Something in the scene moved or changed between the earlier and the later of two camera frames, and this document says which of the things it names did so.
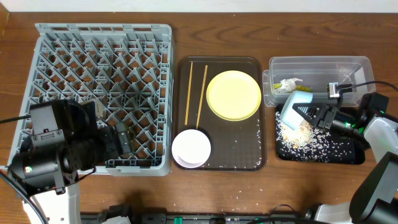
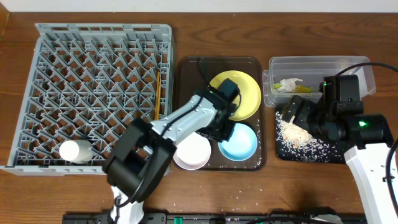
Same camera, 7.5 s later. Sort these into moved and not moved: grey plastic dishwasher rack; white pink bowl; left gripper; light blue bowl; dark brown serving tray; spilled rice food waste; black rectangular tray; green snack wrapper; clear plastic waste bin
Moved: left gripper; light blue bowl
Not moved: clear plastic waste bin; dark brown serving tray; black rectangular tray; grey plastic dishwasher rack; green snack wrapper; white pink bowl; spilled rice food waste
